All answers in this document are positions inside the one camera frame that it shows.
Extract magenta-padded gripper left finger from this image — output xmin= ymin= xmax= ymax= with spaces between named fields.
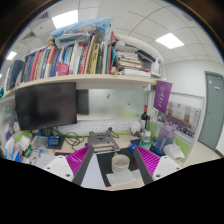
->
xmin=43 ymin=144 xmax=96 ymax=187

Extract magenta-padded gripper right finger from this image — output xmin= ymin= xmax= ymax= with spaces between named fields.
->
xmin=133 ymin=144 xmax=183 ymax=186

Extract purple translucent water bottle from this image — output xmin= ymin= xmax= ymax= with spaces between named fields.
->
xmin=154 ymin=123 xmax=177 ymax=156

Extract white tissue pack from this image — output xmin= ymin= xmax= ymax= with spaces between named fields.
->
xmin=163 ymin=143 xmax=186 ymax=161

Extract small blue device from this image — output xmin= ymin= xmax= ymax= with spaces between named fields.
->
xmin=47 ymin=134 xmax=62 ymax=148

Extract clear plastic box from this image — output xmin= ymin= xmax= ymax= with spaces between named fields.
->
xmin=31 ymin=134 xmax=51 ymax=151

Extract white paper sheet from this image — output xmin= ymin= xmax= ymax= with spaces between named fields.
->
xmin=80 ymin=153 xmax=108 ymax=191

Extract white tissue pile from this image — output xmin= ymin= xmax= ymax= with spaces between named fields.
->
xmin=14 ymin=134 xmax=33 ymax=153

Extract cream patterned ceramic cup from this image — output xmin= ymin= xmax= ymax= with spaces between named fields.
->
xmin=111 ymin=153 xmax=132 ymax=175

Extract white paper napkin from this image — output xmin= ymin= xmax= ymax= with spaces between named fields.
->
xmin=106 ymin=168 xmax=143 ymax=188

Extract black desk mat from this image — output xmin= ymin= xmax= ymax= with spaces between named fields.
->
xmin=96 ymin=148 xmax=141 ymax=188

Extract group photo poster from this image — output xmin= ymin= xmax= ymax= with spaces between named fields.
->
xmin=159 ymin=101 xmax=201 ymax=138

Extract grey metal laptop stand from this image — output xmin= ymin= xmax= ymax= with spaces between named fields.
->
xmin=84 ymin=129 xmax=121 ymax=155

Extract dark wine bottle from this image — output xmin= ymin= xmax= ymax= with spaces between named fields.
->
xmin=140 ymin=105 xmax=150 ymax=131

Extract black computer monitor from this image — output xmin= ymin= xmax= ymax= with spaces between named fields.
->
xmin=14 ymin=82 xmax=78 ymax=138

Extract purple hanging pennant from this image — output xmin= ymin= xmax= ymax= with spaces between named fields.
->
xmin=153 ymin=79 xmax=174 ymax=114

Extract grey-green door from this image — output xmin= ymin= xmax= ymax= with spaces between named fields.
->
xmin=198 ymin=70 xmax=224 ymax=151

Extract white shelf with books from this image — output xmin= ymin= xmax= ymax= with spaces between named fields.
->
xmin=4 ymin=17 xmax=166 ymax=92

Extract black cable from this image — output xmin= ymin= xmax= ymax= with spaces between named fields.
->
xmin=54 ymin=128 xmax=86 ymax=151

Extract coiled blue cable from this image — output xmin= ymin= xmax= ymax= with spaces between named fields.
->
xmin=128 ymin=141 xmax=141 ymax=154

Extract white wall power socket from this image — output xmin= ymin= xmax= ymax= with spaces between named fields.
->
xmin=105 ymin=122 xmax=117 ymax=132
xmin=118 ymin=121 xmax=129 ymax=131
xmin=93 ymin=123 xmax=105 ymax=133

